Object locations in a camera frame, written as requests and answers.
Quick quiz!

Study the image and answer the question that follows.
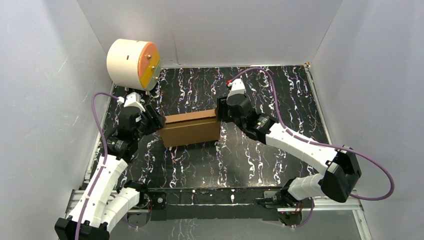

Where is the brown cardboard box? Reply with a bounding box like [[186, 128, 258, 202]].
[[158, 109, 222, 148]]

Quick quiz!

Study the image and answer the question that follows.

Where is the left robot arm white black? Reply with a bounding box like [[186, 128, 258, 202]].
[[54, 103, 166, 240]]

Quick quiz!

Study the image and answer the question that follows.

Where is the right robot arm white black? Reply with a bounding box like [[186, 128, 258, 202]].
[[215, 93, 362, 208]]

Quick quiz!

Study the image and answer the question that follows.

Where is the white cylindrical drum orange face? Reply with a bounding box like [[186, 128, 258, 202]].
[[106, 38, 161, 92]]

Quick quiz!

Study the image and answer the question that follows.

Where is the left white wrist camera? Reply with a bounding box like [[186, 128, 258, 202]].
[[116, 92, 146, 113]]

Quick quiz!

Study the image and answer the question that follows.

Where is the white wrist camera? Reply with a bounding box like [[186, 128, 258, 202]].
[[116, 92, 146, 113], [226, 78, 246, 98]]

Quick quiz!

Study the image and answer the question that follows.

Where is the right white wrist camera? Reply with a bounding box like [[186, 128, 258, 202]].
[[226, 78, 246, 98]]

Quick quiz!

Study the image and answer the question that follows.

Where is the aluminium frame rail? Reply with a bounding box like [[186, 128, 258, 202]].
[[54, 186, 371, 240]]

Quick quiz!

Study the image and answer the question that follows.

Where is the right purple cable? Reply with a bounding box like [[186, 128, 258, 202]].
[[230, 66, 396, 229]]

